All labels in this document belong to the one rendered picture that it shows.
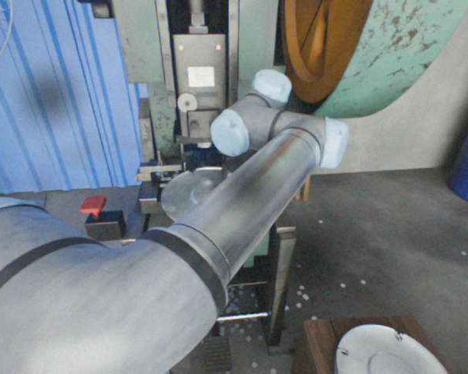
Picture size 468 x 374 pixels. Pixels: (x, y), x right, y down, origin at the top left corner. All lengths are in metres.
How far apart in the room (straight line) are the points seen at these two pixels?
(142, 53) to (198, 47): 0.15
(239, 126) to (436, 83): 2.43
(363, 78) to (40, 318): 0.67
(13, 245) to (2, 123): 2.29
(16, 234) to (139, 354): 0.13
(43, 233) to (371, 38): 0.60
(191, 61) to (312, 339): 0.91
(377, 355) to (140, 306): 0.89
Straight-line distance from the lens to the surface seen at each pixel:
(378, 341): 1.07
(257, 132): 0.48
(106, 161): 2.39
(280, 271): 1.03
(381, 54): 0.69
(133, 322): 0.21
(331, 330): 1.09
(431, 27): 0.72
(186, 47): 0.87
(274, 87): 0.56
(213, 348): 1.23
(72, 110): 2.28
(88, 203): 0.91
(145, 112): 1.31
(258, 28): 0.84
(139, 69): 0.85
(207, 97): 0.90
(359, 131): 2.61
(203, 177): 0.89
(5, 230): 0.28
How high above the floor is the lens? 1.23
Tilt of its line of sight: 32 degrees down
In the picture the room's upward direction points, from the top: straight up
